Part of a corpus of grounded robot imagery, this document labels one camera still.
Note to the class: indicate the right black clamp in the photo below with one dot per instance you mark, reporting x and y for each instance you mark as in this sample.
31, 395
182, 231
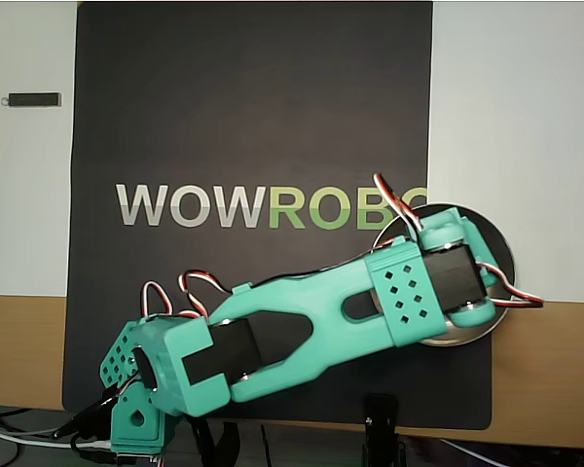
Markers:
380, 413

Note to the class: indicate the metal bowl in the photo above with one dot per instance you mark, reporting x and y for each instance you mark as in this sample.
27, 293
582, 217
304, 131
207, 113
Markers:
502, 248

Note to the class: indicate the black mat with WOWROBO print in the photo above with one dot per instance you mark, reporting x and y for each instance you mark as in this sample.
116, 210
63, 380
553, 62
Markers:
272, 97

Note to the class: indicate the white paper sheet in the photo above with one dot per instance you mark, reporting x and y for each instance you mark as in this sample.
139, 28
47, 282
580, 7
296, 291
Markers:
516, 121

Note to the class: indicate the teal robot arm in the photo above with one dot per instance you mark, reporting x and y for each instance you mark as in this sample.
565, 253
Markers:
297, 311

